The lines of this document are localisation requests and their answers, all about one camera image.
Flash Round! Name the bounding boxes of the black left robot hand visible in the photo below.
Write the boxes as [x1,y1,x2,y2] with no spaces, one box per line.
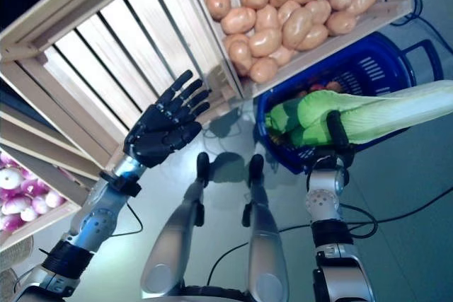
[122,70,213,169]

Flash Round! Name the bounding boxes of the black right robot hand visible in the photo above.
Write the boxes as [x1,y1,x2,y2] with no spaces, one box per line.
[307,110,357,175]

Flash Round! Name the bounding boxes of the blue plastic shopping basket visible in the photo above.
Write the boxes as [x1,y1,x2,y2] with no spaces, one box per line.
[255,31,445,175]

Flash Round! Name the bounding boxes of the beige wicker basket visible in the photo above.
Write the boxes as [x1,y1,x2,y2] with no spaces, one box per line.
[0,234,35,302]

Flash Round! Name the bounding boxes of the wooden potato crate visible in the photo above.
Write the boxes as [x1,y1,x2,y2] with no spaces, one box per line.
[176,0,415,100]

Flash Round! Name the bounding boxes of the wide slatted wooden crate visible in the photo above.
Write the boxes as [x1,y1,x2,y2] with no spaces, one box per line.
[0,0,245,172]

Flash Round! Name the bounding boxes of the purple white turnip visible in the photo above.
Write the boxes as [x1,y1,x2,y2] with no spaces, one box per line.
[1,197,31,216]
[19,178,47,197]
[0,169,23,190]
[0,214,25,232]
[45,190,67,209]
[31,195,50,214]

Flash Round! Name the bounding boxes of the wooden display shelf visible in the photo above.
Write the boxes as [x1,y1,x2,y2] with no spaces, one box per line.
[0,0,415,253]

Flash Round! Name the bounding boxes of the wooden turnip crate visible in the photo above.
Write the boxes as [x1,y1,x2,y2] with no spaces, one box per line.
[0,142,89,252]

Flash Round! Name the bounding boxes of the grey robot torso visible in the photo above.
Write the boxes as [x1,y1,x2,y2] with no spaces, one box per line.
[180,284,251,302]

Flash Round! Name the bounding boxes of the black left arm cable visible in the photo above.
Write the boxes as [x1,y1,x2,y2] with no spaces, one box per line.
[113,206,144,238]

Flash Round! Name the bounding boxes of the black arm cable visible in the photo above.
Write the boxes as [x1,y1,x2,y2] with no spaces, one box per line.
[113,206,144,238]
[339,204,379,239]

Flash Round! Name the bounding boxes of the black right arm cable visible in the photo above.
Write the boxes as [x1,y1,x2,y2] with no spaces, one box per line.
[339,204,379,239]

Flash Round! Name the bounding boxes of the black floor cable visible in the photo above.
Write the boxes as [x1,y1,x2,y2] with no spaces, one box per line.
[208,188,453,281]

